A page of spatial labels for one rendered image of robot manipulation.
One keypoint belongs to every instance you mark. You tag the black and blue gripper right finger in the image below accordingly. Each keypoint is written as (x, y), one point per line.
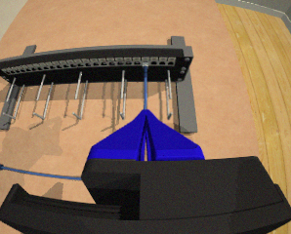
(165, 144)

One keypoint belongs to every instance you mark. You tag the grey patch panel rack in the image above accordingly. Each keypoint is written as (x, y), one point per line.
(103, 64)

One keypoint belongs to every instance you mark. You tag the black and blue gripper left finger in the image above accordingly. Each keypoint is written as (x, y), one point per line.
(125, 143)

